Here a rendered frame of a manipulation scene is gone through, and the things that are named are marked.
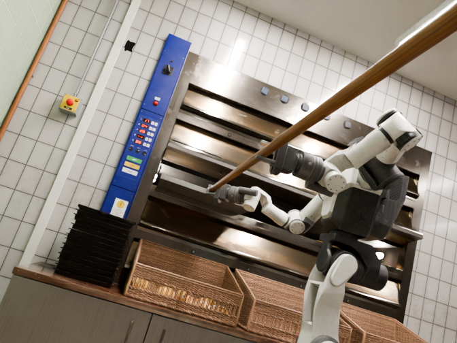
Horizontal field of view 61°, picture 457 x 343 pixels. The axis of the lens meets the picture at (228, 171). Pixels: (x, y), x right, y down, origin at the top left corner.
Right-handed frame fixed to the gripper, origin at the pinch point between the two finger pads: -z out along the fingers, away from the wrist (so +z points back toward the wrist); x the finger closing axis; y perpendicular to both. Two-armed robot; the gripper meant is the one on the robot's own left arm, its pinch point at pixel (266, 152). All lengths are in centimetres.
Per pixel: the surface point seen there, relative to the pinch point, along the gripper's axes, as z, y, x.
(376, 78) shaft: -1, -61, 2
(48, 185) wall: -86, 121, 22
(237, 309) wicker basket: 27, 78, 54
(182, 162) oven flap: -18, 122, -17
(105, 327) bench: -30, 67, 75
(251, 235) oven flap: 38, 126, 13
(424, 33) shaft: -2, -73, 1
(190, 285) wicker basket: 1, 74, 50
